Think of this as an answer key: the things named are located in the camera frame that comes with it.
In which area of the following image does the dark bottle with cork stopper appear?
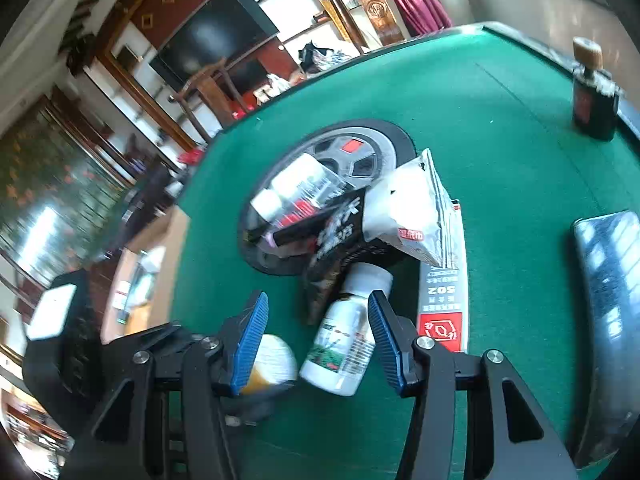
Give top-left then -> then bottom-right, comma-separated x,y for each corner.
571,37 -> 621,142

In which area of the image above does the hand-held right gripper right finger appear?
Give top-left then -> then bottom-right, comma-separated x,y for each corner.
367,290 -> 578,480

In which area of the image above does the pile of dark clothes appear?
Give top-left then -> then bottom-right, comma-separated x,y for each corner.
298,40 -> 352,74

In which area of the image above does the round table control panel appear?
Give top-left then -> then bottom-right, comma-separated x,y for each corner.
238,119 -> 419,277

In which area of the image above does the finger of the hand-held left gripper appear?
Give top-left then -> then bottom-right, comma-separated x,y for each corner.
224,387 -> 281,427

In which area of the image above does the white plastic packet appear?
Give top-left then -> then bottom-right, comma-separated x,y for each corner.
362,148 -> 452,267

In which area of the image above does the wooden wall shelving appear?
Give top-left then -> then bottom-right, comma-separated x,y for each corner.
82,35 -> 197,152

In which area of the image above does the cardboard box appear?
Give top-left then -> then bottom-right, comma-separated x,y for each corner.
99,205 -> 192,347

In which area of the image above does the framed flower painting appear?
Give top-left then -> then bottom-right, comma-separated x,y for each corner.
0,105 -> 123,283

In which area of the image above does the plain wooden chair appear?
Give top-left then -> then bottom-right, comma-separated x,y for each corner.
169,57 -> 252,144

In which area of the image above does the black flat television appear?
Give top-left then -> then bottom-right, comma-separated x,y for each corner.
149,0 -> 280,89

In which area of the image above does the wooden chair with carved medallion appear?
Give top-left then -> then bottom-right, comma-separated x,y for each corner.
319,0 -> 407,57

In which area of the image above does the white plastic bag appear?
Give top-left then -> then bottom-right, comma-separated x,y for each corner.
265,73 -> 292,97

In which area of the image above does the black packet with white print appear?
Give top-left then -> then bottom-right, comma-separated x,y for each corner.
301,194 -> 417,327

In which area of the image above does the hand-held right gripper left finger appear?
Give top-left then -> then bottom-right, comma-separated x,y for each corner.
60,291 -> 269,480

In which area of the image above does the yellow tape roll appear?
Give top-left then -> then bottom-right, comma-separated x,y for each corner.
241,334 -> 299,397

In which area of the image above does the white bottle with green label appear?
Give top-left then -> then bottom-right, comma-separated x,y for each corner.
299,264 -> 394,397

